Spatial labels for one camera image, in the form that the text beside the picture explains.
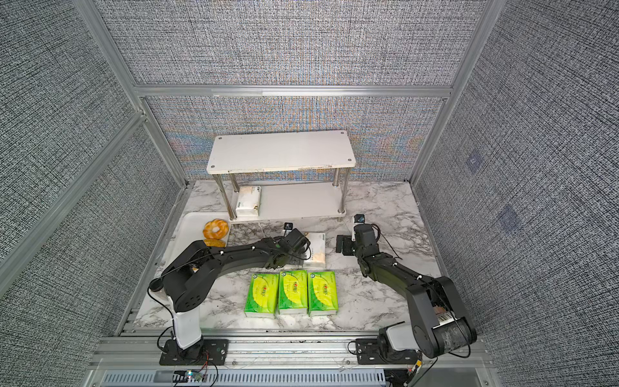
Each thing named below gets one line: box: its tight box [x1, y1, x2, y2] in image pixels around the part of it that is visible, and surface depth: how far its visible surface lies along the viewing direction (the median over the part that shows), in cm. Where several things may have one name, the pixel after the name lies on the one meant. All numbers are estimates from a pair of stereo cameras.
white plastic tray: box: [161, 212, 229, 272], surface depth 105 cm
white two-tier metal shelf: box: [206, 129, 357, 221], surface depth 90 cm
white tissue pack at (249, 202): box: [235, 185, 262, 217], surface depth 100 cm
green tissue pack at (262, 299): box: [243, 273, 280, 319], surface depth 81 cm
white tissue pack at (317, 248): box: [303, 232, 326, 269], surface depth 92 cm
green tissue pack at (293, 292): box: [278, 270, 309, 315], surface depth 81 cm
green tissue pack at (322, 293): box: [307, 270, 339, 317], surface depth 81 cm
